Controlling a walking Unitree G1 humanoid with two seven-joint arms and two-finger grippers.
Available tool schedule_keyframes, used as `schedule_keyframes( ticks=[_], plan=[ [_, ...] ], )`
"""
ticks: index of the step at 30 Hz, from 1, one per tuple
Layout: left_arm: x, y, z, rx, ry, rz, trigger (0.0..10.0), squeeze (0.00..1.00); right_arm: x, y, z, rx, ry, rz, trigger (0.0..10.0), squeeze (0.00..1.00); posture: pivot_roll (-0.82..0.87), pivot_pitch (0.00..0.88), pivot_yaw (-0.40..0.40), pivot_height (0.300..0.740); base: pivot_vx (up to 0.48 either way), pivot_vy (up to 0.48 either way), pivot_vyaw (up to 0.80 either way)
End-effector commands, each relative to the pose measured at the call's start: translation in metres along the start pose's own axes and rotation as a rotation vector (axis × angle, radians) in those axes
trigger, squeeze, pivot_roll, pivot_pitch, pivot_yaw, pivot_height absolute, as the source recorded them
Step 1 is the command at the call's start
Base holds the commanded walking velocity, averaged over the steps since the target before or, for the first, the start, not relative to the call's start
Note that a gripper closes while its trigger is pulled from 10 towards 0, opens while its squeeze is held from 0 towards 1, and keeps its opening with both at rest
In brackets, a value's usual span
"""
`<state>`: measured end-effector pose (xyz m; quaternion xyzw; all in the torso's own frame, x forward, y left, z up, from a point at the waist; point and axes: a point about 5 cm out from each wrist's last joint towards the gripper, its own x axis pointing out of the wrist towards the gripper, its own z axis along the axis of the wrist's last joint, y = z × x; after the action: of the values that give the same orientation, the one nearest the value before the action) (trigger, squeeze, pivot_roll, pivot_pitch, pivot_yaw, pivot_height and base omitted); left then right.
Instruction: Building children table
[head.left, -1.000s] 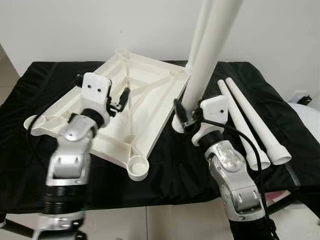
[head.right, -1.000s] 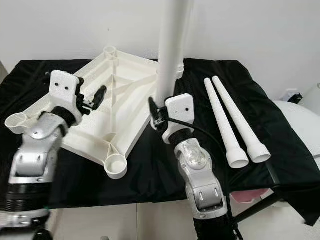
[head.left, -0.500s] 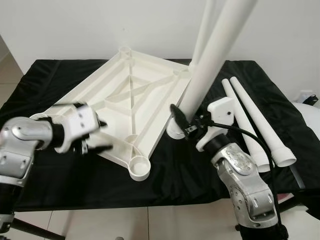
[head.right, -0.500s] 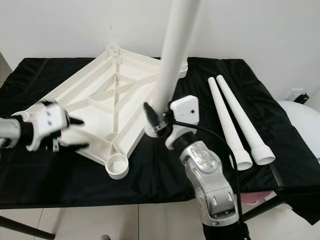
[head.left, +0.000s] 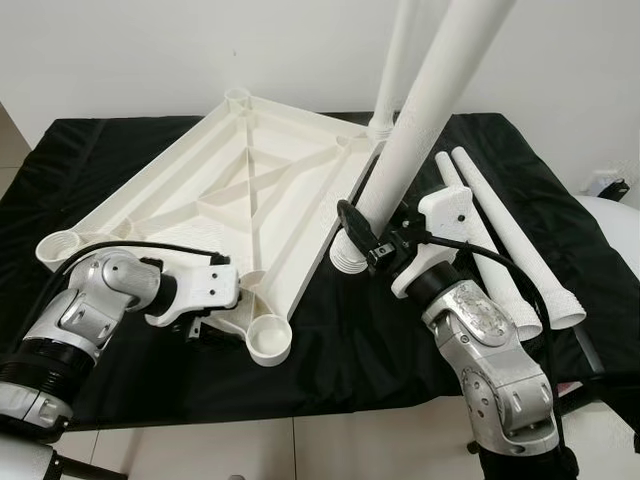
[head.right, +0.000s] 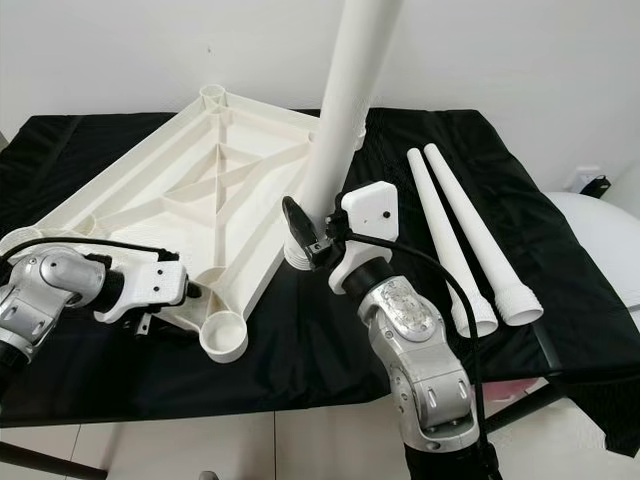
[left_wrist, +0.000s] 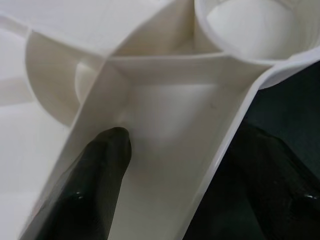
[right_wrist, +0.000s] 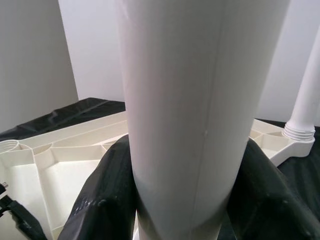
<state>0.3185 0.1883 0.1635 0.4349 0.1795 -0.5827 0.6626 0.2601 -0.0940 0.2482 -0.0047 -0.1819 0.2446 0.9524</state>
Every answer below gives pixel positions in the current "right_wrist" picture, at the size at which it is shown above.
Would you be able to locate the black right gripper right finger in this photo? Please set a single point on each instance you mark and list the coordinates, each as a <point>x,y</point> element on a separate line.
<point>270,207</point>

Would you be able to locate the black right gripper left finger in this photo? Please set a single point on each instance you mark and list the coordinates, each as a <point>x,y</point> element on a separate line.
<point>105,200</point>

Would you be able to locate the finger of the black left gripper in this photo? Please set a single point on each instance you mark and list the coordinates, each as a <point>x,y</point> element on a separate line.
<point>25,222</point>

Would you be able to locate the white plastic table top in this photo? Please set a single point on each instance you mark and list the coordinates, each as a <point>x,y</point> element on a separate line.
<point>50,180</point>

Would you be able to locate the white plastic table leg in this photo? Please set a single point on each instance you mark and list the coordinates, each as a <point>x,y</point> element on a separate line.
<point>180,100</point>
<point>305,100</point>

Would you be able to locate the black table cloth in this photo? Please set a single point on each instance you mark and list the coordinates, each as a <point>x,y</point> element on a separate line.
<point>62,117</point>

